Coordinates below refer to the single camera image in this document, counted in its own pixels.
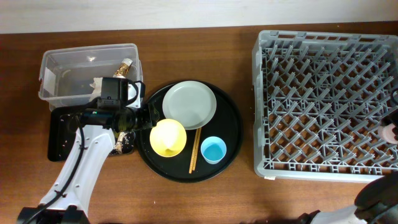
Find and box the pink plastic cup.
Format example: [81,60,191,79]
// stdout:
[377,124,397,144]

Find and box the peanut shells and rice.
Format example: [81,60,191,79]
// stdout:
[109,132,136,156]

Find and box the brown paper wrapper stick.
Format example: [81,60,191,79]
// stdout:
[113,58,132,78]

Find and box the yellow plastic bowl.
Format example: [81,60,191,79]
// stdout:
[150,119,187,157]

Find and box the grey round plate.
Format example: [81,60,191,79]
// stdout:
[162,81,217,130]

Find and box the wooden chopstick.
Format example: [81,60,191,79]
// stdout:
[188,128,201,174]
[192,128,201,171]

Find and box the blue plastic cup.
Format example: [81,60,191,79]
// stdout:
[200,136,227,164]

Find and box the white paper napkin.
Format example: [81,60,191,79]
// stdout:
[89,78,103,101]

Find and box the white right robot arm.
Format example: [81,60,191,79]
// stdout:
[296,171,397,224]

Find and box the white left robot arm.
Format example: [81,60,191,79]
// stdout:
[17,104,160,223]

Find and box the black rectangular waste tray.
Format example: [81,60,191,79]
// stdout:
[47,98,116,162]

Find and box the clear plastic waste bin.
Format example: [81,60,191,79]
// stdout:
[39,44,144,111]

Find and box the grey plastic dishwasher rack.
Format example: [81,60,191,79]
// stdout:
[252,30,397,183]

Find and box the round black serving tray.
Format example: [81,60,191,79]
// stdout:
[135,83,244,183]

